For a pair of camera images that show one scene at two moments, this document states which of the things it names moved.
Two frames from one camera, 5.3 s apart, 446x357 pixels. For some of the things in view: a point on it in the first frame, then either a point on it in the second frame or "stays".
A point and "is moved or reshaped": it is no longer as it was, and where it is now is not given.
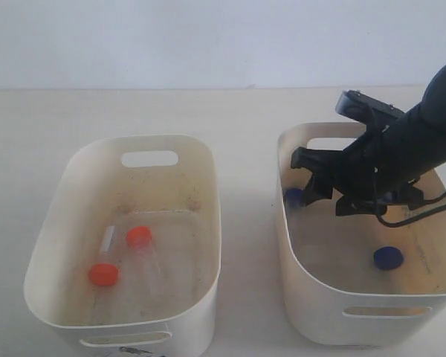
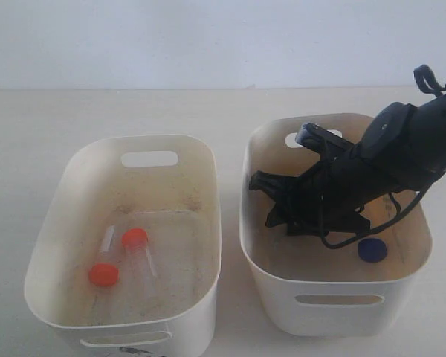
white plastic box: [357, 280] is moved or reshaped
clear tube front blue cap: [388, 258] → [372, 250]
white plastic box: [125, 259] stays
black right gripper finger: [317, 190] → [276, 216]
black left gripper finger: [349, 205] → [300, 227]
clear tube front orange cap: [105, 271] stays
